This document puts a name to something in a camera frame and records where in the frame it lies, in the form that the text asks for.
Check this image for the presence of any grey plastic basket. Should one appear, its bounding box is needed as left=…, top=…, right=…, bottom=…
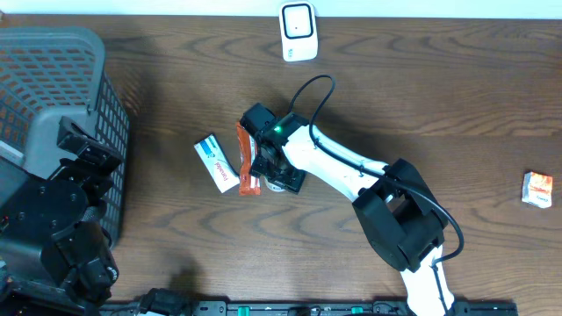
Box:
left=0, top=26, right=131, bottom=249

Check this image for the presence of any orange white snack packet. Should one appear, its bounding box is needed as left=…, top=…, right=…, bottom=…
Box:
left=522, top=171, right=553, bottom=209

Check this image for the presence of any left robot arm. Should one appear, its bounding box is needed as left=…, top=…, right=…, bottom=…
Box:
left=1, top=117, right=123, bottom=315

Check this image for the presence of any orange snack bar wrapper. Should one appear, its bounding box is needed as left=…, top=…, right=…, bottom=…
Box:
left=236, top=123, right=261, bottom=196

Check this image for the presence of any white Panadol medicine box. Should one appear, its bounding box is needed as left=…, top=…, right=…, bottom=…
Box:
left=194, top=134, right=240, bottom=193

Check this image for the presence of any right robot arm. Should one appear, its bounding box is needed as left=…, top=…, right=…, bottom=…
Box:
left=240, top=104, right=460, bottom=315

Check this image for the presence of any white barcode scanner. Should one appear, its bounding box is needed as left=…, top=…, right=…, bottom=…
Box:
left=278, top=1, right=319, bottom=62

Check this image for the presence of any green lid white jar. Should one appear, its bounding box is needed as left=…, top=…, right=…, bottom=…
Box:
left=263, top=178, right=285, bottom=192

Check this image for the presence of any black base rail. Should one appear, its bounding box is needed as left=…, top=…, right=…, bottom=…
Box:
left=98, top=287, right=519, bottom=316

